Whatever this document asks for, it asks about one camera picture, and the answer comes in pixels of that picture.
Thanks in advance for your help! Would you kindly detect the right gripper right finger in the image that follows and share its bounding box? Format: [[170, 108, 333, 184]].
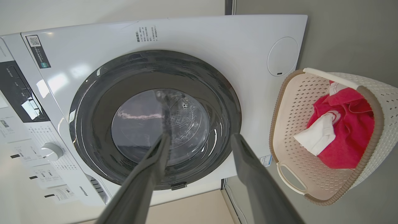
[[230, 133, 306, 224]]

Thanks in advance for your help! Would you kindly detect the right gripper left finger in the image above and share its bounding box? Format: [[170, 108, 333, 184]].
[[95, 132, 172, 224]]

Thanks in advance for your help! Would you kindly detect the cream perforated laundry basket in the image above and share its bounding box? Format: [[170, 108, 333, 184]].
[[269, 68, 398, 206]]

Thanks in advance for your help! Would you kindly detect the blue energy label sticker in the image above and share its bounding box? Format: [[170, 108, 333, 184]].
[[258, 155, 273, 167]]

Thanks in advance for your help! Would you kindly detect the white washer dial knob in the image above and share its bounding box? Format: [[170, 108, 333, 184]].
[[40, 142, 64, 161]]

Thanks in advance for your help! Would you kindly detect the red garment with white stripes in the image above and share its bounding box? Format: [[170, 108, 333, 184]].
[[306, 81, 375, 169]]

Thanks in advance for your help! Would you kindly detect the black round washer door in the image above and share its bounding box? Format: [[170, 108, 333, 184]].
[[69, 50, 242, 191]]

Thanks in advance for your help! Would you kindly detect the round white filter cover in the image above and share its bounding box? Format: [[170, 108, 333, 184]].
[[267, 37, 299, 77]]

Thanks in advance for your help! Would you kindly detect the white front-load washing machine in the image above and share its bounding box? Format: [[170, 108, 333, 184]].
[[0, 14, 308, 224]]

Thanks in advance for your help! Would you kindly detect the dark QR code sticker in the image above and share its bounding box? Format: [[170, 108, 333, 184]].
[[25, 35, 51, 69]]

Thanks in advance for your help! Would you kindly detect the thin white floor cable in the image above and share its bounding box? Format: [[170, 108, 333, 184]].
[[226, 186, 249, 224]]

